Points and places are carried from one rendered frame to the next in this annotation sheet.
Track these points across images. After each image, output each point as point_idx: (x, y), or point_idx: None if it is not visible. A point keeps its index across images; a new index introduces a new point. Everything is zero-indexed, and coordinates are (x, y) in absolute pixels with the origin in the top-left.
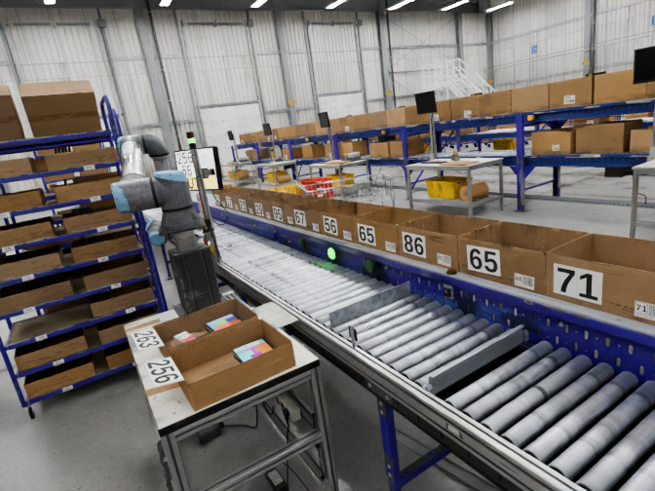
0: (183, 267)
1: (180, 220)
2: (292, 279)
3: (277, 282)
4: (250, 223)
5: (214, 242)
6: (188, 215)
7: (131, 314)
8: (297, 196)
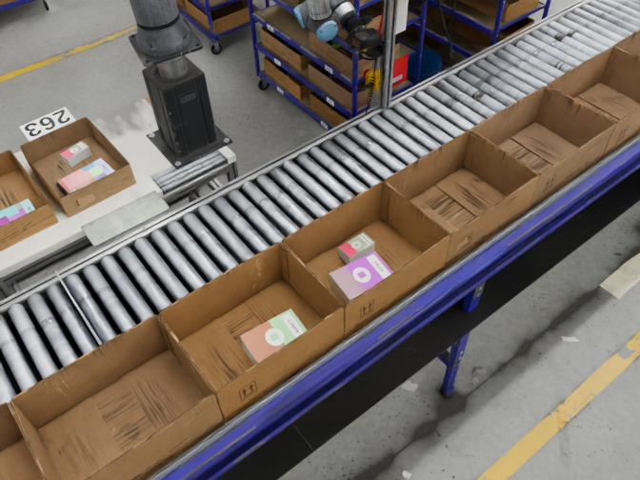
0: (148, 88)
1: (137, 37)
2: (254, 216)
3: (255, 199)
4: None
5: (371, 77)
6: (144, 38)
7: None
8: (606, 120)
